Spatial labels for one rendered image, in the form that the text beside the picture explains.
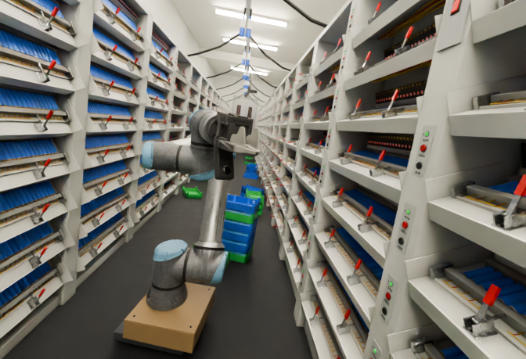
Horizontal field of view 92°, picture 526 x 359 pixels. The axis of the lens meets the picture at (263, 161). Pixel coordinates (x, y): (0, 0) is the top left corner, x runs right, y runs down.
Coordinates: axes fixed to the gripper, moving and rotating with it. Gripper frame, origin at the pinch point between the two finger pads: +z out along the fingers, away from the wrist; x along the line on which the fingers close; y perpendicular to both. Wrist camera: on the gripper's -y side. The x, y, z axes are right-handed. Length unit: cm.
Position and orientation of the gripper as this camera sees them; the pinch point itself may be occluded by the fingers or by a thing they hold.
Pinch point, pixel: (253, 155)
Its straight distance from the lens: 53.9
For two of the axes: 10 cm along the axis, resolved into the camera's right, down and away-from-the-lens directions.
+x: 8.4, 0.5, 5.4
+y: 1.8, -9.6, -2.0
